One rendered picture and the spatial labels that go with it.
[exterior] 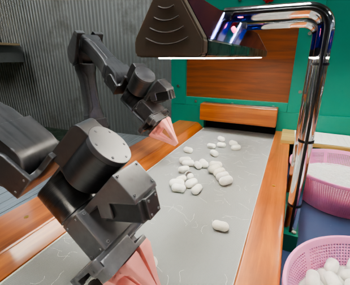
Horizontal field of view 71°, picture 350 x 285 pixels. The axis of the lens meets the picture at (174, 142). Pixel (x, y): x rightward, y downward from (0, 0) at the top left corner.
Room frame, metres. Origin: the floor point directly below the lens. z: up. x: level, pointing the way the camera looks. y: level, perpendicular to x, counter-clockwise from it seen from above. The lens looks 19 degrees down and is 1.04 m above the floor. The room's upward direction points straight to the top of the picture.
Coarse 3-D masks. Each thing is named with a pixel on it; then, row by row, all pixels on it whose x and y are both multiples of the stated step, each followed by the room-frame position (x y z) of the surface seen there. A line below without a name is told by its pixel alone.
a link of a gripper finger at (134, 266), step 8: (136, 256) 0.23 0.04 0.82; (128, 264) 0.22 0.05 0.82; (136, 264) 0.22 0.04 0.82; (144, 264) 0.23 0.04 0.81; (120, 272) 0.22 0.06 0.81; (128, 272) 0.22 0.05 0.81; (136, 272) 0.22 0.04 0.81; (144, 272) 0.22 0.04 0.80; (112, 280) 0.23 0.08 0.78; (120, 280) 0.24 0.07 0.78; (128, 280) 0.24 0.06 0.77; (144, 280) 0.22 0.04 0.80; (152, 280) 0.22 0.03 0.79
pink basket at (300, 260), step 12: (312, 240) 0.31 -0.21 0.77; (324, 240) 0.32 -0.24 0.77; (336, 240) 0.32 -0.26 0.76; (348, 240) 0.32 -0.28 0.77; (300, 252) 0.30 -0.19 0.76; (312, 252) 0.31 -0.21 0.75; (324, 252) 0.31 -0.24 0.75; (348, 252) 0.31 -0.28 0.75; (288, 264) 0.27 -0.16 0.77; (300, 264) 0.29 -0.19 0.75; (312, 264) 0.30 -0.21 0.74; (324, 264) 0.31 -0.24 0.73; (288, 276) 0.26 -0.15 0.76; (300, 276) 0.28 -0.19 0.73
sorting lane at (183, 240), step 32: (224, 160) 0.70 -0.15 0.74; (256, 160) 0.70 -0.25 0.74; (160, 192) 0.51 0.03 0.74; (224, 192) 0.51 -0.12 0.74; (256, 192) 0.51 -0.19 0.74; (160, 224) 0.39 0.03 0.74; (192, 224) 0.39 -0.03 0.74; (64, 256) 0.31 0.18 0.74; (160, 256) 0.31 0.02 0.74; (192, 256) 0.31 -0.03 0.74; (224, 256) 0.31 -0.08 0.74
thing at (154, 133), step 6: (162, 120) 0.65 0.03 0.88; (156, 126) 0.65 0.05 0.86; (162, 126) 0.65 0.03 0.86; (168, 126) 0.65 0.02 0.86; (150, 132) 0.66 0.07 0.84; (156, 132) 0.66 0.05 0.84; (168, 132) 0.65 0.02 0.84; (156, 138) 0.66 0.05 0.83; (162, 138) 0.66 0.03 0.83; (174, 138) 0.65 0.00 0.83; (174, 144) 0.65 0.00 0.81
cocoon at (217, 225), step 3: (213, 222) 0.38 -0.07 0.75; (216, 222) 0.38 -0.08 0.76; (219, 222) 0.38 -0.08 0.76; (222, 222) 0.38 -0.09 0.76; (225, 222) 0.38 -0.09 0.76; (213, 225) 0.38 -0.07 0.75; (216, 225) 0.37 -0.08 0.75; (219, 225) 0.37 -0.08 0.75; (222, 225) 0.37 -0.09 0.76; (225, 225) 0.37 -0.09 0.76; (228, 225) 0.37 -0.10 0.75; (216, 228) 0.37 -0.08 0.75; (219, 228) 0.37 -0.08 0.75; (222, 228) 0.37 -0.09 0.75; (225, 228) 0.37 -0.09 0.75; (228, 228) 0.37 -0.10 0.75; (225, 231) 0.37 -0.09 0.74
